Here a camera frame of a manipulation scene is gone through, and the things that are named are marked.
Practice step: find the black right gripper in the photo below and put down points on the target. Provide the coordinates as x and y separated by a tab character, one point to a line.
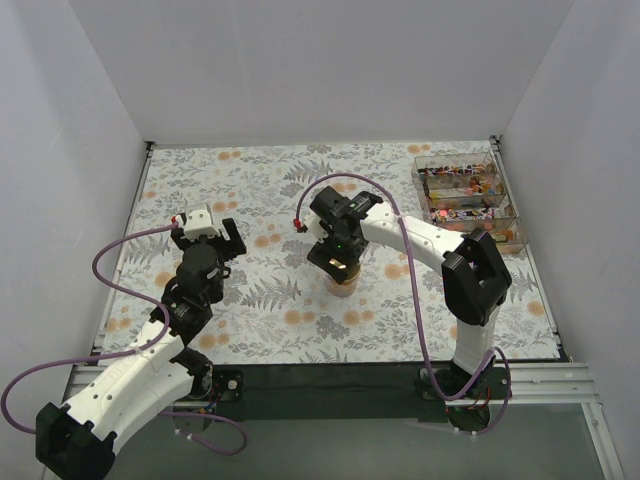
329	257

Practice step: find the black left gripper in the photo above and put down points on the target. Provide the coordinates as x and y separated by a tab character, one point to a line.
232	236

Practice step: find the clear plastic jar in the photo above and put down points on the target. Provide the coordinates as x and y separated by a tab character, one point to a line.
343	290

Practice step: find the clear acrylic candy organizer box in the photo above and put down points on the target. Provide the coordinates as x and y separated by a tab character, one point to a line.
465	191

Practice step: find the round wooden jar lid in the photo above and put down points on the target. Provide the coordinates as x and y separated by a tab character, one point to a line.
343	273

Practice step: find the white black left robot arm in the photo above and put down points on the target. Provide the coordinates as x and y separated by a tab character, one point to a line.
120	390

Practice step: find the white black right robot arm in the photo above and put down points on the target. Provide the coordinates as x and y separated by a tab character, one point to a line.
474	275

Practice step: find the floral patterned table cloth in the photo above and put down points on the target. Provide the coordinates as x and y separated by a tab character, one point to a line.
276	308

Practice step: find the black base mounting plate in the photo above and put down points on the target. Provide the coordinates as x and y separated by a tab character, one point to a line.
327	391

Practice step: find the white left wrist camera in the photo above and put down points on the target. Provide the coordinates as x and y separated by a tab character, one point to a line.
196	221

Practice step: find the aluminium front frame rail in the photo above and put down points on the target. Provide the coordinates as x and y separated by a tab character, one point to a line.
353	421

